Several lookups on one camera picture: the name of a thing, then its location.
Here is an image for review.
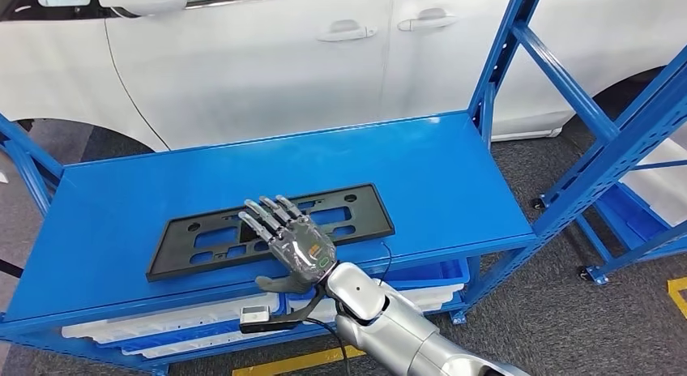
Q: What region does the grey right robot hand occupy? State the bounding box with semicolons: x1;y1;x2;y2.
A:
237;194;338;295

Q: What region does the blue metal shelf rack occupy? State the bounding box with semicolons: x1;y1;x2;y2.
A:
536;158;687;286
0;0;687;376

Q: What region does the black plastic car part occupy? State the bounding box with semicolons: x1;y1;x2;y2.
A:
146;183;396;283

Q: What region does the white car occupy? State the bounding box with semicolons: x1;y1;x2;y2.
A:
0;0;687;152

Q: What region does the black cable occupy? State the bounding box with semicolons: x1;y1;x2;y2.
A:
305;317;352;376

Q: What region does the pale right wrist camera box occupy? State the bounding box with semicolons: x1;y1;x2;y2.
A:
238;305;272;327

